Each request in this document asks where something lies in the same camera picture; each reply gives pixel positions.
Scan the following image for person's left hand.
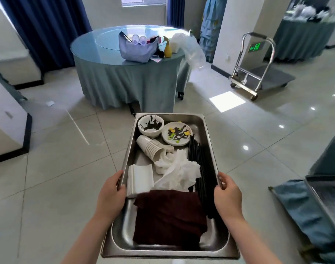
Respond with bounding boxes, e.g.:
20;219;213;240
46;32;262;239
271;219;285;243
95;170;127;222

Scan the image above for person's right hand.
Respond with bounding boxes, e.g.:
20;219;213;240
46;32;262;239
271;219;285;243
213;172;244;222

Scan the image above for bundle of black chopsticks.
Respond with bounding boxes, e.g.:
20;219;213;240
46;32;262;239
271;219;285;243
187;134;219;220

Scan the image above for metal tray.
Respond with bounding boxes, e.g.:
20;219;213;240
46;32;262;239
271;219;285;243
304;174;335;241
100;112;241;259

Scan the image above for white napkin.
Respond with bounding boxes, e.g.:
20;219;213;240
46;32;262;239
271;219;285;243
126;163;155;198

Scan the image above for white tissue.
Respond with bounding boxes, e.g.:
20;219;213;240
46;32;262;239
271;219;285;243
154;150;202;192

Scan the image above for dark red cloth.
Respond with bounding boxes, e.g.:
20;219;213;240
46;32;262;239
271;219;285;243
132;189;209;251

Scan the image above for stack of white bowls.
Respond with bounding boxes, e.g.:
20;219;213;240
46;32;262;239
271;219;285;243
137;114;165;139

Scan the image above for stack of white plates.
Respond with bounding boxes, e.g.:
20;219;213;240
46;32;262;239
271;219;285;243
161;121;193;147

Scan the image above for green yellow food crumbs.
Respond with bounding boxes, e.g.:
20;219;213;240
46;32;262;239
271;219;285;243
167;126;191;143

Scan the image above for person's left forearm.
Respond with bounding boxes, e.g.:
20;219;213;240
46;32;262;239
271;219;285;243
60;214;116;264

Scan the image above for person's right forearm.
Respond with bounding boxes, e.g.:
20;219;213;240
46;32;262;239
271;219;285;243
225;216;282;264

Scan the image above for grey blue shoulder bag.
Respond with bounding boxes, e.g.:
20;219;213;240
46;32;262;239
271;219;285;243
118;31;160;63

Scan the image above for blue covered chair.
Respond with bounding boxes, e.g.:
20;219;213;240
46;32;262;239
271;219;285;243
268;129;335;264

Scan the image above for round blue skirted table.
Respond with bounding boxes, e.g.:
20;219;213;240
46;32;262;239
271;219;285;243
70;24;194;113

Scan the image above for steel platform trolley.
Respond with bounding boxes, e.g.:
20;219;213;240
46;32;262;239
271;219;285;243
229;32;297;101

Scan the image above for round glass turntable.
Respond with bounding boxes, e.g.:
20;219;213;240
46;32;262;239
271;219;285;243
94;26;184;51

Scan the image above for clear plastic bag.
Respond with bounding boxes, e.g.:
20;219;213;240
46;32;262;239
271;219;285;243
170;32;207;70

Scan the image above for yellow spray bottle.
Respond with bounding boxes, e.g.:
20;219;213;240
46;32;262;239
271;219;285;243
163;36;173;58

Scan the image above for stack of blue draped chairs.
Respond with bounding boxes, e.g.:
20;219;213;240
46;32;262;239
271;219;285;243
199;0;228;63

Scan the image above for dark blue curtain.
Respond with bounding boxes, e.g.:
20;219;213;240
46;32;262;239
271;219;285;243
0;0;92;73
166;0;186;29

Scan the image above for white framed window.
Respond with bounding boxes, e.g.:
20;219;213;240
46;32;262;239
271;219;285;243
121;0;167;8

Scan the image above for cluster of white dishes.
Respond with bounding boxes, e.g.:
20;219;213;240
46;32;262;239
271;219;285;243
283;0;335;24

